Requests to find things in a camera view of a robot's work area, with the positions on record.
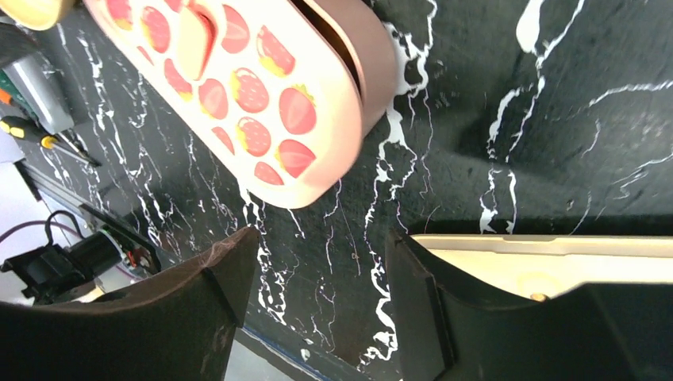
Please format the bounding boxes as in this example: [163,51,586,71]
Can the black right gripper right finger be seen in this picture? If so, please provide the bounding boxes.
[385,230,672,380]

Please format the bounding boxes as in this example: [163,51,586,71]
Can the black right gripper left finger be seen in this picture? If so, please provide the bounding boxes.
[1,227,260,380]

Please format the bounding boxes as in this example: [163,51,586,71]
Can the beige lunch box lid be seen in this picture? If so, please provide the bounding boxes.
[413,234,672,301]

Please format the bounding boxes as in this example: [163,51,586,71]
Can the pink lunch box lid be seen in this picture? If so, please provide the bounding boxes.
[86,1,398,209]

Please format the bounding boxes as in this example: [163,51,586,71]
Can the white metal food tongs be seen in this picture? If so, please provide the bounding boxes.
[3,53,75,134]

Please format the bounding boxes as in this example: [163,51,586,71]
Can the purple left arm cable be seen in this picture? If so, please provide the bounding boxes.
[0,221,85,245]

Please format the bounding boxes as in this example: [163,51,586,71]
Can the black yellow handled screwdriver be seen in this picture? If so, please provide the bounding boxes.
[1,116,101,167]

